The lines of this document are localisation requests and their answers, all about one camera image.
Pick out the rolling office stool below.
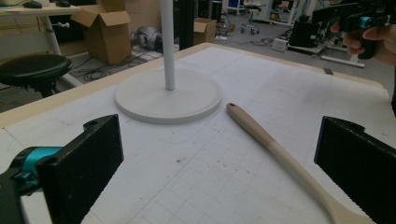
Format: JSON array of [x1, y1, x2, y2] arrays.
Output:
[[240, 0, 263, 35]]

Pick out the wooden spoon handle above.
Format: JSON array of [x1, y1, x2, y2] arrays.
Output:
[[225, 102, 376, 224]]

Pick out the white power adapter box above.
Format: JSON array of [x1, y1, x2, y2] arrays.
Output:
[[271, 37, 290, 52]]

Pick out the large open cardboard box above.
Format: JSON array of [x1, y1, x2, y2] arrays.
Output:
[[70, 0, 133, 65]]

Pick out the white grid mat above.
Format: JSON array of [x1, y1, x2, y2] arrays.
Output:
[[0, 46, 396, 224]]

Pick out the black metal post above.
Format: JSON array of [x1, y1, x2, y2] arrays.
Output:
[[178, 0, 196, 51]]

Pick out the black round stool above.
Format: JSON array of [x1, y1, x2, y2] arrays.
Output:
[[0, 53, 73, 98]]

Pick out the black floor cables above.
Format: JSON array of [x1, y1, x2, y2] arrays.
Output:
[[70, 50, 157, 83]]

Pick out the small cardboard box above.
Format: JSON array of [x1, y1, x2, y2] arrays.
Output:
[[192, 17, 218, 47]]

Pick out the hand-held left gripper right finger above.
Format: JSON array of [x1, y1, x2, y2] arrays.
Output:
[[313, 116, 396, 224]]

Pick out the white desk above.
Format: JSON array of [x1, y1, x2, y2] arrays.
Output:
[[0, 2, 82, 58]]

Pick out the white round stand with pole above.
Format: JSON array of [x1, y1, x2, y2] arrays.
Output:
[[113, 0, 223, 126]]

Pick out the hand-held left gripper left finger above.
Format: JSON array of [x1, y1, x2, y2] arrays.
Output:
[[35, 113, 125, 224]]

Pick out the black computer tower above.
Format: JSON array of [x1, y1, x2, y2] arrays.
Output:
[[289, 14, 320, 49]]

